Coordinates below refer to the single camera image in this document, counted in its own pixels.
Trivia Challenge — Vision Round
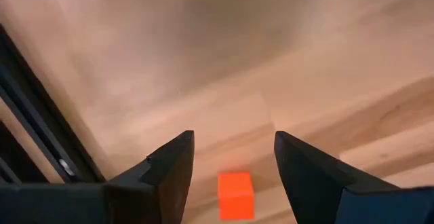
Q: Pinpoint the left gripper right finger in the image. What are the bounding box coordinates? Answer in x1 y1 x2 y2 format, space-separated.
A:
274 130 399 224

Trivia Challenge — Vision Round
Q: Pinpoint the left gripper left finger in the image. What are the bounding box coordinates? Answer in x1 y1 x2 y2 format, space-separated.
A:
104 130 195 224

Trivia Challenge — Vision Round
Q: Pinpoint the red wooden cube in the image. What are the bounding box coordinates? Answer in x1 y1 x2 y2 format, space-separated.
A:
217 172 256 221

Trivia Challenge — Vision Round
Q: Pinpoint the black aluminium table frame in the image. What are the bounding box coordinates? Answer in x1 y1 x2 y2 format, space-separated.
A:
0 23 106 185

